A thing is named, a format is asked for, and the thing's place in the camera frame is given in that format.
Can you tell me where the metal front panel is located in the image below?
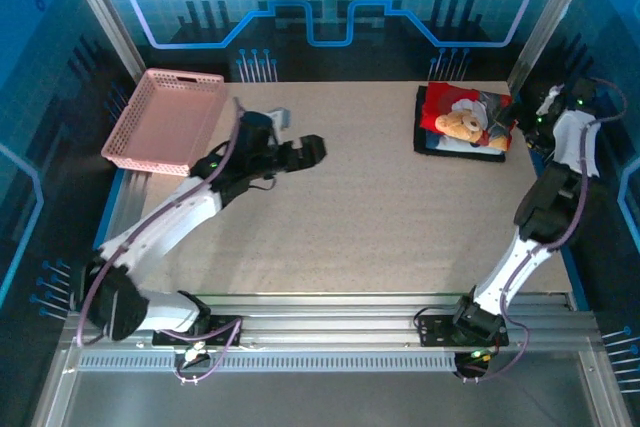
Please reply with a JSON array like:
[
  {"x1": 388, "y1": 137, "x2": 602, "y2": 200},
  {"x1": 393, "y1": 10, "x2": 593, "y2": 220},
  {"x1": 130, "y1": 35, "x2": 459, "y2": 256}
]
[{"x1": 32, "y1": 371, "x2": 631, "y2": 427}]

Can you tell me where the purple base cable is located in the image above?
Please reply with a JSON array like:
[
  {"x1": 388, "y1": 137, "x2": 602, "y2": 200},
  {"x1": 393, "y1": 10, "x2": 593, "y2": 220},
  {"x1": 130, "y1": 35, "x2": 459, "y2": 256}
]
[
  {"x1": 174, "y1": 307, "x2": 244, "y2": 384},
  {"x1": 462, "y1": 314, "x2": 530, "y2": 384}
]

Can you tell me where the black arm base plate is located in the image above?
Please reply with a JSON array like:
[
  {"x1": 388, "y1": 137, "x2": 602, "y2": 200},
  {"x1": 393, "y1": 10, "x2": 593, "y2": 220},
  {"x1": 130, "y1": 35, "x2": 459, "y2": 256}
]
[
  {"x1": 413, "y1": 311, "x2": 510, "y2": 348},
  {"x1": 152, "y1": 314, "x2": 245, "y2": 347}
]

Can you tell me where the pink plastic basket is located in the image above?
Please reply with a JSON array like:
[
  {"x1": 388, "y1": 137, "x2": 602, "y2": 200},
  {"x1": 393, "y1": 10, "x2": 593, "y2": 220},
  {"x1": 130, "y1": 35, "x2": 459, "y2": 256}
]
[{"x1": 100, "y1": 67, "x2": 226, "y2": 177}]

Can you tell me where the red bear print t-shirt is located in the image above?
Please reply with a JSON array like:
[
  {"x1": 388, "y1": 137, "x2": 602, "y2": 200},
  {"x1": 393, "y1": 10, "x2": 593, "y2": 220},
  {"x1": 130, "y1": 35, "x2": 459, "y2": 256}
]
[{"x1": 418, "y1": 81, "x2": 516, "y2": 152}]

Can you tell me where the slotted grey cable duct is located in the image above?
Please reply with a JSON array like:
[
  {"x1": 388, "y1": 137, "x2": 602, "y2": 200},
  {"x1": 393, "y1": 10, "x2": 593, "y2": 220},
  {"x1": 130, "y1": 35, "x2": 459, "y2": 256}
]
[{"x1": 77, "y1": 350, "x2": 459, "y2": 374}]

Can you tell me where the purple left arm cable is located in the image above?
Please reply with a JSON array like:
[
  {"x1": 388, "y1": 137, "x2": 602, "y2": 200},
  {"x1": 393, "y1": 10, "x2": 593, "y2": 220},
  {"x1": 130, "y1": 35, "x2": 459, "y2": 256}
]
[{"x1": 75, "y1": 96, "x2": 247, "y2": 348}]

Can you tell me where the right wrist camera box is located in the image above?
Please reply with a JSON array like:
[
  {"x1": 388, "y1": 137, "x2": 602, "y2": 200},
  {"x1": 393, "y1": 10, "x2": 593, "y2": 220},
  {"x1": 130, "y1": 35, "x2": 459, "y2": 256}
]
[{"x1": 535, "y1": 85, "x2": 565, "y2": 119}]

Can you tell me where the black round LED module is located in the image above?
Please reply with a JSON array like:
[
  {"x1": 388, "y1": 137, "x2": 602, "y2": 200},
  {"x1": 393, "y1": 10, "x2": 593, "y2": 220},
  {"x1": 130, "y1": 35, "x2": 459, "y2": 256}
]
[{"x1": 452, "y1": 349, "x2": 495, "y2": 382}]

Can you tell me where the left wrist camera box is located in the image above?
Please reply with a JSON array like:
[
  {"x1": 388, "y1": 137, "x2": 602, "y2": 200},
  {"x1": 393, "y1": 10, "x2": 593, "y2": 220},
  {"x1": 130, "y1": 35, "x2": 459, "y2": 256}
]
[{"x1": 266, "y1": 106, "x2": 293, "y2": 132}]

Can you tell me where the white cable connector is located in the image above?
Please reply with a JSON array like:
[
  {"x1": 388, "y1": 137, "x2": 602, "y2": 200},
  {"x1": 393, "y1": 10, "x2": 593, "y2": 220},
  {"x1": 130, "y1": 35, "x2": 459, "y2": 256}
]
[{"x1": 180, "y1": 339, "x2": 210, "y2": 364}]

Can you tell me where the aluminium frame rail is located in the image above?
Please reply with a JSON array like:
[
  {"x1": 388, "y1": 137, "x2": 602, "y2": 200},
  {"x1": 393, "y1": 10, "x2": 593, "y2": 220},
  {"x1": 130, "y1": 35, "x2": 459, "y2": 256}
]
[{"x1": 64, "y1": 291, "x2": 601, "y2": 351}]

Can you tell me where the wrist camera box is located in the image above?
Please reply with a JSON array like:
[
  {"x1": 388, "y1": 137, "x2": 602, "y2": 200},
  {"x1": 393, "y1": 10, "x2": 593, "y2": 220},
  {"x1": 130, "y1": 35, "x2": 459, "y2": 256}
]
[
  {"x1": 535, "y1": 85, "x2": 565, "y2": 119},
  {"x1": 266, "y1": 106, "x2": 293, "y2": 132}
]

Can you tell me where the aluminium frame post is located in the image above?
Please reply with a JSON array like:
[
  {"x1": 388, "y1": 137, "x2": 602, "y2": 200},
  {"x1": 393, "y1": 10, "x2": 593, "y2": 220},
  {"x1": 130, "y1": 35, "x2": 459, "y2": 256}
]
[
  {"x1": 55, "y1": 0, "x2": 147, "y2": 84},
  {"x1": 507, "y1": 0, "x2": 601, "y2": 93}
]

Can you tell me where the navy cartoon print t-shirt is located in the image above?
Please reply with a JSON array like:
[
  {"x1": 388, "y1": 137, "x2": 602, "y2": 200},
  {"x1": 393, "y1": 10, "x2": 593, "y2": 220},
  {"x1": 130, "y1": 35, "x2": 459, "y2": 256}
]
[{"x1": 412, "y1": 85, "x2": 507, "y2": 163}]

